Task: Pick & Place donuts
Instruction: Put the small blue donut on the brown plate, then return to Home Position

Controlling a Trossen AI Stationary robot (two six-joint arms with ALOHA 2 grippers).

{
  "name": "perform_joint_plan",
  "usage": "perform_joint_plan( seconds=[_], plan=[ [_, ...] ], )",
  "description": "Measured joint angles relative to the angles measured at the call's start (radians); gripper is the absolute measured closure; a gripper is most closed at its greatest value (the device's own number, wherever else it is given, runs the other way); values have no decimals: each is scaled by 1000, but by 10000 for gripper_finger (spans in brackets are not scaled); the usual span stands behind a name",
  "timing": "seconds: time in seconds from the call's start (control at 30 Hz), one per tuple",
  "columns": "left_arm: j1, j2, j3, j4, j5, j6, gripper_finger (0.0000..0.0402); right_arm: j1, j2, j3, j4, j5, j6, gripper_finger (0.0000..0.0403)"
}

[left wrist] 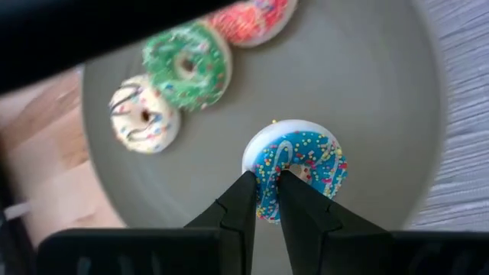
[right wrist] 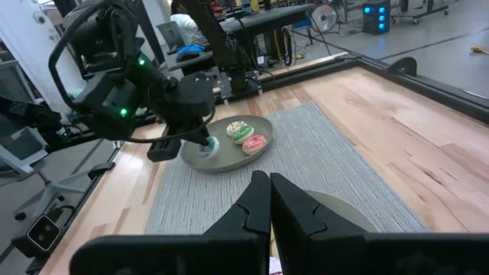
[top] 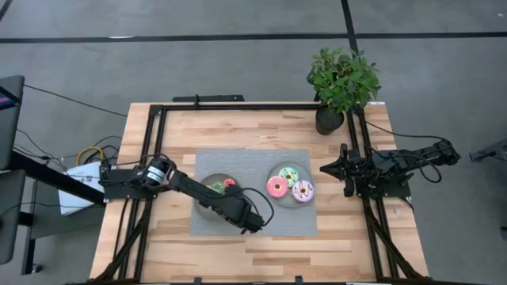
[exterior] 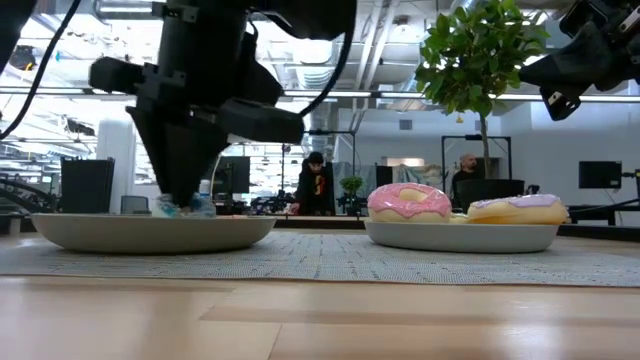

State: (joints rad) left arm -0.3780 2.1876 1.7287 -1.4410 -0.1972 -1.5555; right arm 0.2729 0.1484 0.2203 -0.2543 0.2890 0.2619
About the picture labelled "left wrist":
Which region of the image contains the small green sprinkled donut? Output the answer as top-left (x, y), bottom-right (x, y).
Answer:
top-left (141, 21), bottom-right (233, 113)

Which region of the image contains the small red-pink donut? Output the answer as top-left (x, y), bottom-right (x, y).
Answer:
top-left (208, 0), bottom-right (300, 49)

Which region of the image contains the small blue sprinkled donut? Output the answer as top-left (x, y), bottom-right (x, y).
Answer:
top-left (241, 119), bottom-right (349, 225)

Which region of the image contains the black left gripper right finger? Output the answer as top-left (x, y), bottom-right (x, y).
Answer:
top-left (277, 170), bottom-right (393, 275)

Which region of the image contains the small white drizzled donut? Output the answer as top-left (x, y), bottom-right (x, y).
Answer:
top-left (108, 74), bottom-right (182, 155)

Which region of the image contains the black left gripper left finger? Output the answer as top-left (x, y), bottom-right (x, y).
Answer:
top-left (185, 170), bottom-right (258, 275)

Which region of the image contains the grey woven placemat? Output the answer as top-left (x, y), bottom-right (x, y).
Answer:
top-left (406, 0), bottom-right (489, 232)

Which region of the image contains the large olive-grey plate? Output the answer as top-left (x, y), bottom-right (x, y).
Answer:
top-left (82, 0), bottom-right (446, 232)

